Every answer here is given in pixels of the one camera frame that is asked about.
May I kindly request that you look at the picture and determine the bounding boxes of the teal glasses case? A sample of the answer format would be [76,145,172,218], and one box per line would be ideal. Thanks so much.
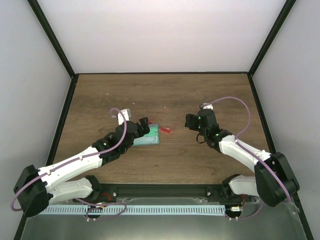
[133,124,160,146]

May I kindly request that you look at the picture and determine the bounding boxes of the red transparent sunglasses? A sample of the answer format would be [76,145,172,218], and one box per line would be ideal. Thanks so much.
[148,106,180,135]

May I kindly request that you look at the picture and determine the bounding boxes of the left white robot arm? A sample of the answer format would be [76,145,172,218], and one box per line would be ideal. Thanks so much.
[13,117,150,218]

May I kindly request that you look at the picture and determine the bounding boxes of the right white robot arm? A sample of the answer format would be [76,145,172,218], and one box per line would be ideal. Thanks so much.
[184,108,300,207]

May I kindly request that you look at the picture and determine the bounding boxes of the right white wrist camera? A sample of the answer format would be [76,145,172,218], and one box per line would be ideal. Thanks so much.
[199,103,214,111]

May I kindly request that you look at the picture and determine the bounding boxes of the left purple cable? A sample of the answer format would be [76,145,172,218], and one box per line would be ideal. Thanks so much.
[10,107,128,212]

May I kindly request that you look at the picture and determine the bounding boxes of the black enclosure frame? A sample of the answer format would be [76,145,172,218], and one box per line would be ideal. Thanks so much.
[13,0,313,240]

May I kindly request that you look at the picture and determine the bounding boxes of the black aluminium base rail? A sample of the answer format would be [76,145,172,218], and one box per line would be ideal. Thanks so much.
[100,183,251,203]

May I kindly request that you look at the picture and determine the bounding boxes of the light blue slotted cable duct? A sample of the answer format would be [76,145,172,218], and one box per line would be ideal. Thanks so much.
[40,205,226,216]

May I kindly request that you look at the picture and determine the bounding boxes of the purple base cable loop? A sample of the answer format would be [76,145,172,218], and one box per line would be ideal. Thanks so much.
[84,201,128,222]

